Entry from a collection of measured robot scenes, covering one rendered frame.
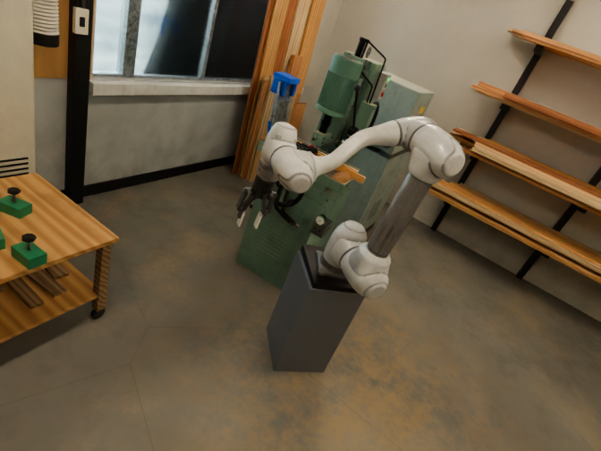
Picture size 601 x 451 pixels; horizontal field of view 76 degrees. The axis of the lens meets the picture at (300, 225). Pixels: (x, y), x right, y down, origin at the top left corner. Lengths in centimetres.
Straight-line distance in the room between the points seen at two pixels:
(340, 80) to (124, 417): 192
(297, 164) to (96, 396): 136
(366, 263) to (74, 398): 136
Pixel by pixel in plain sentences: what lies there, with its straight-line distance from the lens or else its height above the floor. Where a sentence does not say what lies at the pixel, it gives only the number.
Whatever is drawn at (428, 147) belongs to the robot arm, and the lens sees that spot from 145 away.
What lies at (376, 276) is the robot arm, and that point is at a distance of 165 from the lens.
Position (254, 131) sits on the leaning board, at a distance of 381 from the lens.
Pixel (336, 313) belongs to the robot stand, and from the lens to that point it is 198.
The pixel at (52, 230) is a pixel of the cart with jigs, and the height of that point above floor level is 53.
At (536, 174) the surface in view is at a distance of 398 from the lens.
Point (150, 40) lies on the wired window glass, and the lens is 316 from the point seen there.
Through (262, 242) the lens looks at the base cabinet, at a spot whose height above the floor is 27.
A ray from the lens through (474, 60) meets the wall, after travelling 446.
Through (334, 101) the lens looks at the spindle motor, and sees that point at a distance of 226.
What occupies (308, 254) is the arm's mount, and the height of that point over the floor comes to 64.
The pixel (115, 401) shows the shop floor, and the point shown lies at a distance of 201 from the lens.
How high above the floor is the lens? 169
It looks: 29 degrees down
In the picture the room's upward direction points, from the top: 21 degrees clockwise
